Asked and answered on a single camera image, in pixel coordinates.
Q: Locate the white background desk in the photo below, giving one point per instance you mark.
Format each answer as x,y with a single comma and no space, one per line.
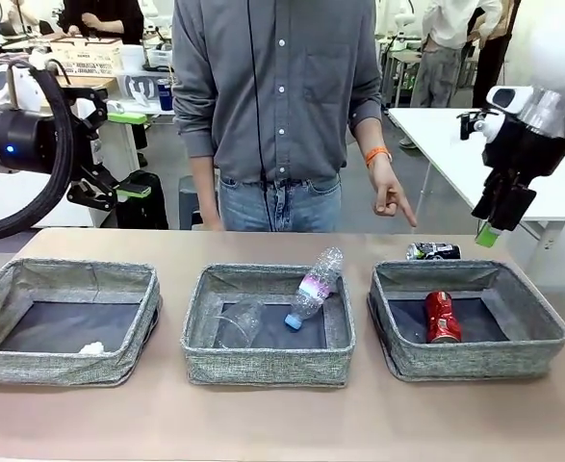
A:
402,55

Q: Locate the crushed red can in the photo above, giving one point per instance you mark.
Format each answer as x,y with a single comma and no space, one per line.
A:
443,317

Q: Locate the person's left forearm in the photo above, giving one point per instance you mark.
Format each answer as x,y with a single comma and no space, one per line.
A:
366,137

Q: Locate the person's right hand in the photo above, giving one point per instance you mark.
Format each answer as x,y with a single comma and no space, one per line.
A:
212,220

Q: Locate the white background table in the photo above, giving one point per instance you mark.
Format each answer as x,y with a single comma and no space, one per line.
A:
159,115

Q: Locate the clear bottle with blue cap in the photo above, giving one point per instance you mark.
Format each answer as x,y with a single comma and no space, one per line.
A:
315,289

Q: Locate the person in grey shirt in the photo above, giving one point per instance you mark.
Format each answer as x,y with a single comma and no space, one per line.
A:
282,96

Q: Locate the bystander in white shirt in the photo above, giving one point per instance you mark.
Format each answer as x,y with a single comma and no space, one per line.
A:
450,29

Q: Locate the white tissue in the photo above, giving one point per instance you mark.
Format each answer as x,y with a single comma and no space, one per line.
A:
92,348

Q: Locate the white slotted crate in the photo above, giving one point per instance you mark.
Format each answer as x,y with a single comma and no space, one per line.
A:
87,58

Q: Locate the bystander in black trousers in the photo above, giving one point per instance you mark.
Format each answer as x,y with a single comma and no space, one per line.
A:
491,67

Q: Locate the crushed black can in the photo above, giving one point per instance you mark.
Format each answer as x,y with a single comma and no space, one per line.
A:
436,251

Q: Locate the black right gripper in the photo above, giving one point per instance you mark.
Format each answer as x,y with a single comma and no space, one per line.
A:
522,149

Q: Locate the small white mesh basket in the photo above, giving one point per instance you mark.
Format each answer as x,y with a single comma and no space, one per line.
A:
159,57

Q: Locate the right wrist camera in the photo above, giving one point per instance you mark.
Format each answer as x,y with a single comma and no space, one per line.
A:
472,125

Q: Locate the grey fabric basket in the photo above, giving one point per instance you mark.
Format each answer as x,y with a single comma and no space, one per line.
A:
46,363
263,366
494,358

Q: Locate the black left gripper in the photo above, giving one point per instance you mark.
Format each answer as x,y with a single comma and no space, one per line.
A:
27,139

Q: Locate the clear plastic cup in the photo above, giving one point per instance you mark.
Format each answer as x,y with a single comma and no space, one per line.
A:
241,322

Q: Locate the orange wrist watch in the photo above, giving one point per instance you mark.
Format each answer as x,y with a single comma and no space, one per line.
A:
377,156

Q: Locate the white plastic tub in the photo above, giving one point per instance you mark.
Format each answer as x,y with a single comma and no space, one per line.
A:
131,58

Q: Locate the black backpack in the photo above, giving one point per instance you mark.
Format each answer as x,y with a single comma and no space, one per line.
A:
147,212

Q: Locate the grey plastic stool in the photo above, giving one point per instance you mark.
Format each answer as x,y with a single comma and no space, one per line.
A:
190,197

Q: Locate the wooden top table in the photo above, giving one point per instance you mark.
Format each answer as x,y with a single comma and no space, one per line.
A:
12,192

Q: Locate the clear printed storage box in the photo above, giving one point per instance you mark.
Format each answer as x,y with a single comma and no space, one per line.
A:
137,86

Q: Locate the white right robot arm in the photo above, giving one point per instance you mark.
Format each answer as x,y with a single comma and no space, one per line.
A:
561,58

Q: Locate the bystander in black top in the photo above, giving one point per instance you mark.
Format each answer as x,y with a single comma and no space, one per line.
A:
104,19

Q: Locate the blue drink can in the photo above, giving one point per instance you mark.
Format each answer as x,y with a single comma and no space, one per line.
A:
165,96

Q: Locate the person's right forearm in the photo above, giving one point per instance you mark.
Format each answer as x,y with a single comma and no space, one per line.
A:
205,183

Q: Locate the person's left hand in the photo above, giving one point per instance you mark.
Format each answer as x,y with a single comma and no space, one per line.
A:
388,183

